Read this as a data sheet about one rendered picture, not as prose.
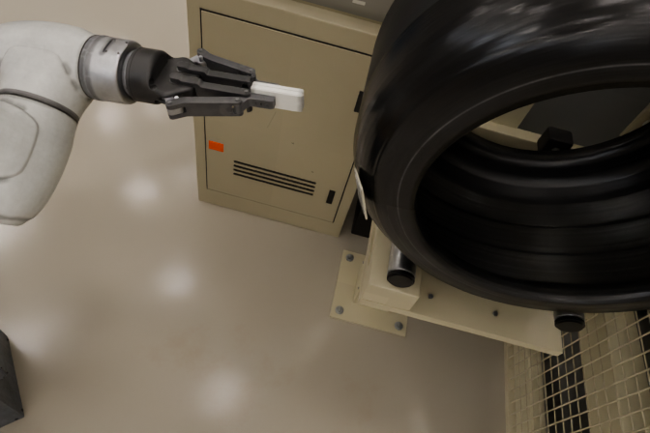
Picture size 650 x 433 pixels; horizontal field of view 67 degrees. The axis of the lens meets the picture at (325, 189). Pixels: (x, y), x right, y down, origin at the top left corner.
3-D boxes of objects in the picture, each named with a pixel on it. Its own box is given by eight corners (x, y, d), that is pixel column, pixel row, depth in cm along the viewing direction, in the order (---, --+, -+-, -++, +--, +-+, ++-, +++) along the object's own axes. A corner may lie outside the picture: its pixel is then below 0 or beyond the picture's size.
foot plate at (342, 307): (342, 250, 184) (343, 247, 182) (412, 269, 184) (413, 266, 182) (329, 317, 167) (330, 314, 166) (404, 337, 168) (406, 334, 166)
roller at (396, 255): (408, 119, 98) (431, 121, 97) (406, 135, 101) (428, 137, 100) (386, 272, 76) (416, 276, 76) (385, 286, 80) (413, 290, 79)
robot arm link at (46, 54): (126, 55, 76) (99, 133, 72) (33, 41, 77) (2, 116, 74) (90, 12, 65) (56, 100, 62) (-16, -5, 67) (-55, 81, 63)
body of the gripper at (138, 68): (114, 71, 63) (183, 82, 62) (142, 33, 68) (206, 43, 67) (131, 114, 69) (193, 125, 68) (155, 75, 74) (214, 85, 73)
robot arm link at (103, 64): (103, 20, 68) (143, 27, 68) (122, 72, 76) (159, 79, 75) (70, 61, 63) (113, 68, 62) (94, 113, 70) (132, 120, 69)
